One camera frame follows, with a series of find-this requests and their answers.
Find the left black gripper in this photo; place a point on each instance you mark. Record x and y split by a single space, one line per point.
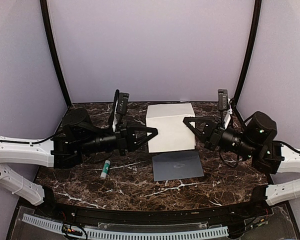
127 139

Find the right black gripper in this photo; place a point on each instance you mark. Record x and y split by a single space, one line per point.
212 133

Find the white letter paper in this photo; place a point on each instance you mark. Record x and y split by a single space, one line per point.
173 134

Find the grey blue envelope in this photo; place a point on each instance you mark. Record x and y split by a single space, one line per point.
177 165

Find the green white glue stick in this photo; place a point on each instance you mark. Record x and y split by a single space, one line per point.
105 170

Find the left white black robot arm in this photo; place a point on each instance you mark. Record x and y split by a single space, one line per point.
64 150

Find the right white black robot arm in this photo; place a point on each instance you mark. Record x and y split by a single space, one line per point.
257 143

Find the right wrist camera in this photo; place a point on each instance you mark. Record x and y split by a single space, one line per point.
223 100

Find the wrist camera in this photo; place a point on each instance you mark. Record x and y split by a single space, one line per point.
223 100
121 102

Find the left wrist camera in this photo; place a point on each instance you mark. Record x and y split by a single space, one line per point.
121 102

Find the black curved front rail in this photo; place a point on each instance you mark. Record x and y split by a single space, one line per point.
230 214

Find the light blue slotted cable duct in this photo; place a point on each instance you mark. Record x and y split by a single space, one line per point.
88 233

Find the right black corner post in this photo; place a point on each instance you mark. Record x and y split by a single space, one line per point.
249 51

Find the black corner post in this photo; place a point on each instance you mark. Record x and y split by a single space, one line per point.
53 52
249 51

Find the left black corner post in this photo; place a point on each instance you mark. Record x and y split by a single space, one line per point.
53 52

